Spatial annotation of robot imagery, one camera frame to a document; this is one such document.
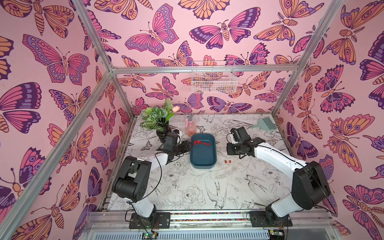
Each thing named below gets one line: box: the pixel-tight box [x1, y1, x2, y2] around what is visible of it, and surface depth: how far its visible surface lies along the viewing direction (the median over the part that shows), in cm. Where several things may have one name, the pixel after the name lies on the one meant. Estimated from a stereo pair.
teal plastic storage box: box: [190, 133, 217, 169], surface depth 99 cm
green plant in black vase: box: [140, 98, 181, 144], surface depth 87 cm
